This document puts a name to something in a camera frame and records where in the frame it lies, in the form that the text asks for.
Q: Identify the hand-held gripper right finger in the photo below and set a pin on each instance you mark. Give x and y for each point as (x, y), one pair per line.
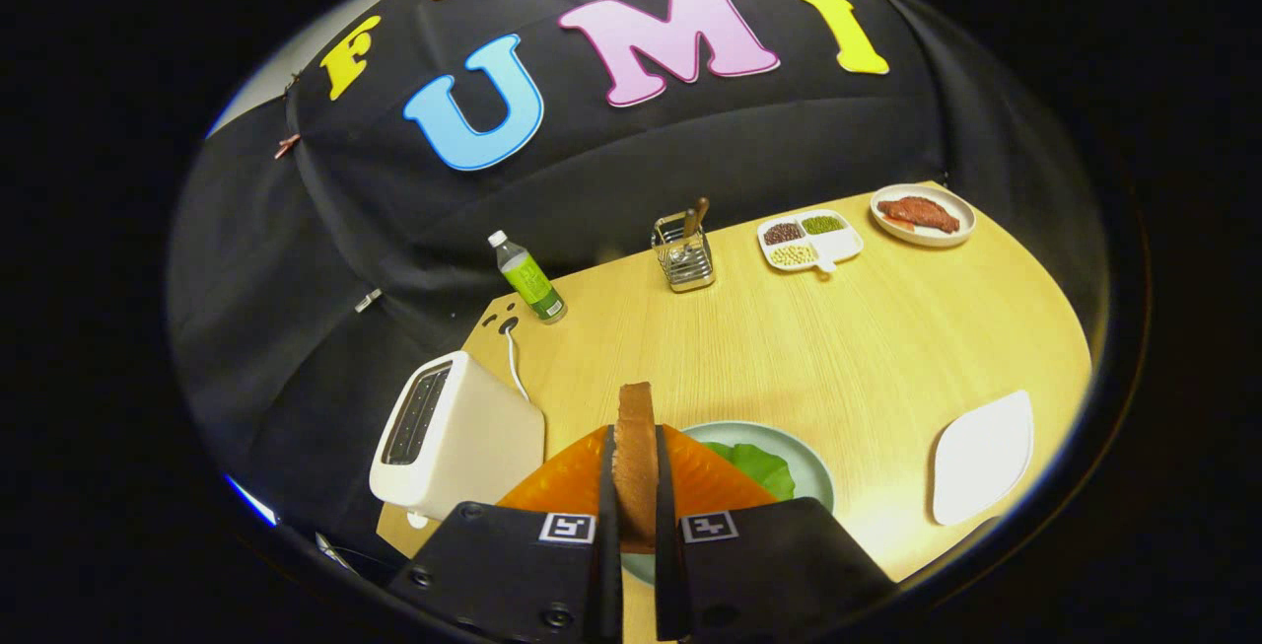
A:
(749, 575)

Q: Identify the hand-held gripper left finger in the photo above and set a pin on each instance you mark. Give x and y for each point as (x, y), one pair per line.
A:
(532, 575)

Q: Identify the green lettuce leaf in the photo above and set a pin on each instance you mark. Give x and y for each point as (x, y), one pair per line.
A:
(764, 471)

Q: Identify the bread slice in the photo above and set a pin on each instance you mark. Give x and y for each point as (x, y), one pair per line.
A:
(636, 466)

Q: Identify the pale green round plate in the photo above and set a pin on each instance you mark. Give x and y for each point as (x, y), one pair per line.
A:
(813, 471)

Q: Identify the white toaster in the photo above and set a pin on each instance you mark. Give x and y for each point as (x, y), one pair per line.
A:
(483, 447)

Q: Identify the white square plate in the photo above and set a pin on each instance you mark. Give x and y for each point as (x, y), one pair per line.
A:
(981, 457)

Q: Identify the green label water bottle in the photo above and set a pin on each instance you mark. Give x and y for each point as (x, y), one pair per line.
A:
(532, 281)

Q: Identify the white sectioned bean dish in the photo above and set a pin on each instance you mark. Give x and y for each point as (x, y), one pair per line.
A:
(838, 245)

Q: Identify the red meat slice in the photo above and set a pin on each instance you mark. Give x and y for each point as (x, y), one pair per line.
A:
(922, 214)

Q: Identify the round white meat plate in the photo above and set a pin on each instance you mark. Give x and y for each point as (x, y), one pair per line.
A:
(961, 215)

